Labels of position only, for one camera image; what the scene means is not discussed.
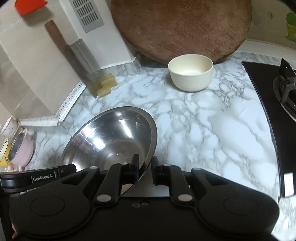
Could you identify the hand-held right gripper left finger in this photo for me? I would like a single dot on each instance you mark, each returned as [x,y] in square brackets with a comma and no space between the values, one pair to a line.
[134,171]

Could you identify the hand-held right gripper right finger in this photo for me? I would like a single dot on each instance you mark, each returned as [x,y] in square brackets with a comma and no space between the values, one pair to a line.
[158,176]

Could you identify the pink pot with steel liner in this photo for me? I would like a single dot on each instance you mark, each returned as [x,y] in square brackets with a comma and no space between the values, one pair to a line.
[26,148]

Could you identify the stainless steel bowl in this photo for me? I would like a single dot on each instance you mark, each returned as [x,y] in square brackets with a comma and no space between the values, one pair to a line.
[111,139]

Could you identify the cream bowl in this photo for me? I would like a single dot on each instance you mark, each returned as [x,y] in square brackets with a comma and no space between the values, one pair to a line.
[189,81]

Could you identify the yellow bowl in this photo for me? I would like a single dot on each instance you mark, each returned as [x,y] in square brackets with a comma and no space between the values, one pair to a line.
[3,160]

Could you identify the white floral bowl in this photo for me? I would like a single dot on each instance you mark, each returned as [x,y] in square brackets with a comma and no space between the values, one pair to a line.
[11,126]

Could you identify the white patterned edge strip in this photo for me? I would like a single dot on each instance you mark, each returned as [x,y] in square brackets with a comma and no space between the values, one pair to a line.
[69,99]

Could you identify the yellowish knife holder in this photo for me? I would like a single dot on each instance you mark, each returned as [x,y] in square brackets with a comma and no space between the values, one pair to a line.
[107,89]

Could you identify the black gas stove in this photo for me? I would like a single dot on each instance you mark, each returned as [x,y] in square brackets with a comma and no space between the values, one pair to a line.
[266,92]

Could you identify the grey vent grille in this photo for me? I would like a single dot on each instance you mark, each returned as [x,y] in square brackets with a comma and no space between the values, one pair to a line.
[94,27]

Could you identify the round wooden cutting board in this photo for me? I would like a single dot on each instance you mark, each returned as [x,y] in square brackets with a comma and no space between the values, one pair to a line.
[180,27]

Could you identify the red spatula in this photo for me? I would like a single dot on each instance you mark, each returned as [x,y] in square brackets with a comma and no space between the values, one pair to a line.
[27,8]

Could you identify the green cartoon wall sticker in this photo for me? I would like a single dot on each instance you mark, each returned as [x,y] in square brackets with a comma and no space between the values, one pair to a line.
[291,25]

